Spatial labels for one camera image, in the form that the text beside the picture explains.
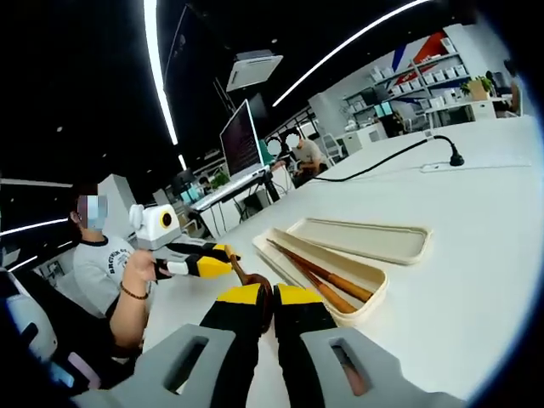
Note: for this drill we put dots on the long ceiling light strip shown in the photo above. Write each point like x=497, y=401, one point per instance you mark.
x=159, y=72
x=340, y=47

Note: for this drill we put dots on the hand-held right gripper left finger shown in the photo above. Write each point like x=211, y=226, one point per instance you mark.
x=229, y=340

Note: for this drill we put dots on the person's grey t-shirt torso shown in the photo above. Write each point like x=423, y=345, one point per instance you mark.
x=95, y=272

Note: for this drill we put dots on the beige cutlery case lid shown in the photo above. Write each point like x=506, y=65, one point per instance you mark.
x=361, y=242

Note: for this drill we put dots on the person's left hand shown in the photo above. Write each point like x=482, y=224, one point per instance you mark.
x=140, y=272

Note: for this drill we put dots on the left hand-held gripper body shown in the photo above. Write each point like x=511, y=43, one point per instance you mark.
x=153, y=229

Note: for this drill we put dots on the wooden spoon utensil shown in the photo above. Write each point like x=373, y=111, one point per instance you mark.
x=255, y=280

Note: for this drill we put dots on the laptop with dark screen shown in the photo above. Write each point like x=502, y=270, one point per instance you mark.
x=240, y=140

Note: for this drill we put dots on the beige cutlery case base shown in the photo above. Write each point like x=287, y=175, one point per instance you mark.
x=370, y=282

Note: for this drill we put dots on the shelf with white boxes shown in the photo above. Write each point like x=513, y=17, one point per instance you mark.
x=425, y=76

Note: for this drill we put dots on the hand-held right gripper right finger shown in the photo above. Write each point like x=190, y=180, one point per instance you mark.
x=306, y=340

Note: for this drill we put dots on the ceiling air conditioner unit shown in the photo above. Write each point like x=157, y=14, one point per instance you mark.
x=253, y=70

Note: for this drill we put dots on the wooden chopstick utensil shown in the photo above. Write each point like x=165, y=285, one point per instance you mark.
x=344, y=284
x=316, y=284

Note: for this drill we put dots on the black laptop stand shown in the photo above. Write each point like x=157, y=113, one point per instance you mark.
x=272, y=189

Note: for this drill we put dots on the brown cardboard box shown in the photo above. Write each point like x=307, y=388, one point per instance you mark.
x=479, y=90

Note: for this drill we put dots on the white device with slot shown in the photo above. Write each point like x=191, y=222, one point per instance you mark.
x=30, y=323

